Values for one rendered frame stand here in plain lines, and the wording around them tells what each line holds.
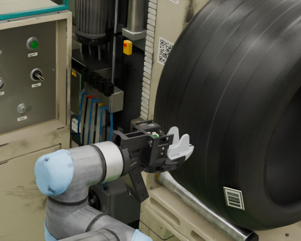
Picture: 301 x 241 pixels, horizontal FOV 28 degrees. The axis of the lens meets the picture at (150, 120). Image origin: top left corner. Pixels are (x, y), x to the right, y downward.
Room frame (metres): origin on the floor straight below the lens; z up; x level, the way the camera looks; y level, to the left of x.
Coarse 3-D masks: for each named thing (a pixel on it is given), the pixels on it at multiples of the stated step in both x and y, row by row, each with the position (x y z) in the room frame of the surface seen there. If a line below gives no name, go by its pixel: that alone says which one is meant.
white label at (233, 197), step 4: (224, 188) 1.05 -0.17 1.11; (228, 188) 1.04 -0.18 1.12; (228, 192) 1.04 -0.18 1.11; (232, 192) 1.04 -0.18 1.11; (236, 192) 1.03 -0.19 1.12; (240, 192) 1.03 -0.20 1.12; (228, 196) 1.05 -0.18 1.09; (232, 196) 1.04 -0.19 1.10; (236, 196) 1.04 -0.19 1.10; (240, 196) 1.03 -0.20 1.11; (228, 200) 1.05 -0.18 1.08; (232, 200) 1.05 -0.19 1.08; (236, 200) 1.04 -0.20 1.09; (240, 200) 1.04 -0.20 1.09; (228, 204) 1.06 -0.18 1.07; (232, 204) 1.05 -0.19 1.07; (236, 204) 1.05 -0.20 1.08; (240, 204) 1.04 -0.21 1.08; (240, 208) 1.05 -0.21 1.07
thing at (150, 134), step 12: (120, 132) 0.99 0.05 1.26; (132, 132) 1.00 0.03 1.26; (144, 132) 1.00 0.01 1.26; (156, 132) 1.04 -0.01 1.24; (120, 144) 0.96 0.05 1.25; (132, 144) 0.97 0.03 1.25; (144, 144) 0.99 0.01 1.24; (156, 144) 0.99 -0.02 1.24; (168, 144) 1.01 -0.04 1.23; (132, 156) 0.98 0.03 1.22; (144, 156) 0.99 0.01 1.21; (156, 156) 0.99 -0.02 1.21; (144, 168) 0.99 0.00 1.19
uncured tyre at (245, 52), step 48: (240, 0) 1.26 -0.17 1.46; (288, 0) 1.22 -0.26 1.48; (192, 48) 1.20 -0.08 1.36; (240, 48) 1.14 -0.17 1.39; (288, 48) 1.11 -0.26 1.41; (192, 96) 1.14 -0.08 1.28; (240, 96) 1.07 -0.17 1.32; (288, 96) 1.09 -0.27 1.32; (192, 144) 1.10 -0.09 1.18; (240, 144) 1.04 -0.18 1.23; (288, 144) 1.49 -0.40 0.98; (192, 192) 1.18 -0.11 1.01; (288, 192) 1.34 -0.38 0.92
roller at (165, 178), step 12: (168, 180) 1.36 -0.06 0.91; (180, 192) 1.31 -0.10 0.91; (192, 204) 1.27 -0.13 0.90; (204, 204) 1.25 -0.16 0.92; (204, 216) 1.24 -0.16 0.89; (216, 216) 1.21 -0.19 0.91; (228, 228) 1.18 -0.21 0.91; (240, 228) 1.16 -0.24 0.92; (240, 240) 1.14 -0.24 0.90; (252, 240) 1.14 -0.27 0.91
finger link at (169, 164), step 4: (184, 156) 1.05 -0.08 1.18; (168, 160) 1.02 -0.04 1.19; (172, 160) 1.02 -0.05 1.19; (176, 160) 1.03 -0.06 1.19; (180, 160) 1.04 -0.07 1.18; (184, 160) 1.05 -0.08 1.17; (164, 164) 1.01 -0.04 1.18; (168, 164) 1.00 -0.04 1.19; (172, 164) 1.01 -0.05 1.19; (176, 164) 1.02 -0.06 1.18; (180, 164) 1.03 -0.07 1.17; (156, 168) 1.00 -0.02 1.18; (160, 168) 1.00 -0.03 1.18; (164, 168) 1.00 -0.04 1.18; (168, 168) 1.00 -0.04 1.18; (172, 168) 1.01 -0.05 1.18; (176, 168) 1.02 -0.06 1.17
